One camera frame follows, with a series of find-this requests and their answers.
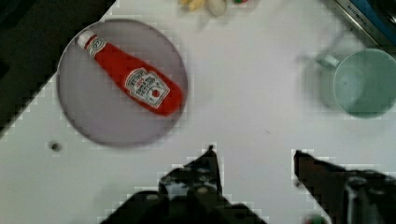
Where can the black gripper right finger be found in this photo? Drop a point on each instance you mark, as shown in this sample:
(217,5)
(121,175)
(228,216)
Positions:
(348,196)

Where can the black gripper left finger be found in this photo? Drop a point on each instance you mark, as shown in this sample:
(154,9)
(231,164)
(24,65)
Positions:
(178,185)

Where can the red ketchup bottle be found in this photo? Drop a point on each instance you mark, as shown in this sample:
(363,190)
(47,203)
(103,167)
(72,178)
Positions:
(142,82)

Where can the light green mug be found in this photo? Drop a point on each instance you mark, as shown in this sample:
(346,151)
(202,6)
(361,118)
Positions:
(360,84)

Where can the grey round plate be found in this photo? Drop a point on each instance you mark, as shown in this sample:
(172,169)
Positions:
(96,107)

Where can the yellow toy banana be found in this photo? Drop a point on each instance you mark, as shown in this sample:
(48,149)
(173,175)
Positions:
(215,7)

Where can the toaster oven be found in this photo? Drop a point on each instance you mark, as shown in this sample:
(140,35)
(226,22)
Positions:
(376,18)

